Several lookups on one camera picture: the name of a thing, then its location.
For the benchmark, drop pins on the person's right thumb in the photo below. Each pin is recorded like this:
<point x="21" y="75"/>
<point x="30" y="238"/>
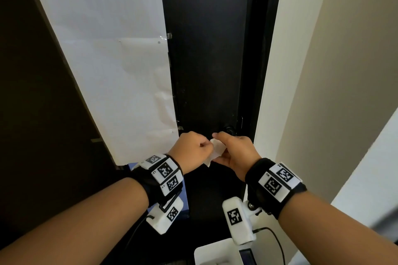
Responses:
<point x="225" y="156"/>

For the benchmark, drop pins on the person's right forearm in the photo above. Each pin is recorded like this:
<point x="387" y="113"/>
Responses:
<point x="329" y="230"/>

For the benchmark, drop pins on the person's left forearm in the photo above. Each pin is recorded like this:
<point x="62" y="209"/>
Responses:
<point x="77" y="224"/>

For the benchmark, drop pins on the person's right hand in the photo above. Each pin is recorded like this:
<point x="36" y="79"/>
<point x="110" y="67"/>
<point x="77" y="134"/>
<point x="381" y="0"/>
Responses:
<point x="241" y="156"/>

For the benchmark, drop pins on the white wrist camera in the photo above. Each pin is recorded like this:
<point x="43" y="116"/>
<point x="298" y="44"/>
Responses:
<point x="238" y="219"/>
<point x="164" y="216"/>

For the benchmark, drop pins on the person's left hand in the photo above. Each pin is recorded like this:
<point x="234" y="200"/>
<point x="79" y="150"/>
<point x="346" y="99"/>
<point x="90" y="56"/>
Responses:
<point x="186" y="151"/>

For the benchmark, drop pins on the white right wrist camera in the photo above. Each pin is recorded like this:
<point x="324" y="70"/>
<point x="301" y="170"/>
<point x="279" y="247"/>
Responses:
<point x="238" y="219"/>

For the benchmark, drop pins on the black wristband with markers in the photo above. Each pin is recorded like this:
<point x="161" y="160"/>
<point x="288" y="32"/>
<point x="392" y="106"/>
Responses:
<point x="273" y="185"/>
<point x="161" y="174"/>

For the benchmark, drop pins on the white door frame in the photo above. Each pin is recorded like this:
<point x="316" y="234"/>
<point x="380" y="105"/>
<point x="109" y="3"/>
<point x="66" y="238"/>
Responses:
<point x="289" y="56"/>

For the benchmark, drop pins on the person's left fingers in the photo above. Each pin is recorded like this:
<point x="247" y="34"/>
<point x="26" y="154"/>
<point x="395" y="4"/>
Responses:
<point x="207" y="146"/>

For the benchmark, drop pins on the white device with screen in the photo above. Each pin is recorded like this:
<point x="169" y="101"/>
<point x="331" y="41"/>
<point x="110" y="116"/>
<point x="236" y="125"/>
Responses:
<point x="217" y="254"/>

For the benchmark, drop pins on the black door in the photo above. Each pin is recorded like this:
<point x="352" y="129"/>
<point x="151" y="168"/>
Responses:
<point x="208" y="56"/>

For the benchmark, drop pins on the large white paper sheet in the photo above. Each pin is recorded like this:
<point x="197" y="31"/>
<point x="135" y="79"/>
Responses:
<point x="108" y="56"/>

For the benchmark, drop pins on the white tissue wipe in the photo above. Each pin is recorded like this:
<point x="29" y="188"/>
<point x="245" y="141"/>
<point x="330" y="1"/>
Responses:
<point x="217" y="150"/>

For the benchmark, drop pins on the black right wristband with markers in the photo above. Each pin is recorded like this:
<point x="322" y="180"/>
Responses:
<point x="273" y="185"/>

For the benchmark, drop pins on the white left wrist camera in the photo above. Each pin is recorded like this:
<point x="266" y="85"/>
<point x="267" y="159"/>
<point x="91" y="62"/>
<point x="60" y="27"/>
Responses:
<point x="164" y="216"/>

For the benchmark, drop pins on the black left wristband with markers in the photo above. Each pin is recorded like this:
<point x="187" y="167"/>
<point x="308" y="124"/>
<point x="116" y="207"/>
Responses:
<point x="161" y="174"/>

